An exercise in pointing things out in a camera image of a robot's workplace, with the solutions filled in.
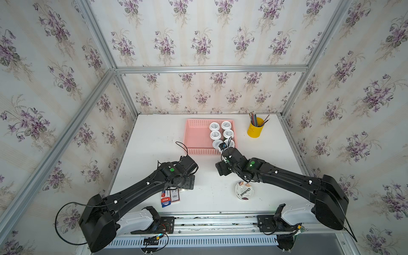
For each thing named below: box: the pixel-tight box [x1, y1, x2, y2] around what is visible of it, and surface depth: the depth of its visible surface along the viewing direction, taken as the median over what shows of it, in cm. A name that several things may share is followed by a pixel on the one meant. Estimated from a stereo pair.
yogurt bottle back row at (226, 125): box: [221, 120, 232, 131], surface depth 106 cm
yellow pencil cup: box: [247, 116, 265, 139], surface depth 104 cm
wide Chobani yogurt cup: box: [234, 181, 254, 201], surface depth 80 cm
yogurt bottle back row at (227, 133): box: [223, 129, 235, 140], surface depth 102 cm
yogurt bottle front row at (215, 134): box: [209, 130, 222, 140], surface depth 101 cm
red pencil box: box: [169, 187, 181, 202], surface depth 82 cm
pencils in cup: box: [249, 110, 271, 127], surface depth 102 cm
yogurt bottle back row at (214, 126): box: [209, 122, 220, 132], surface depth 106 cm
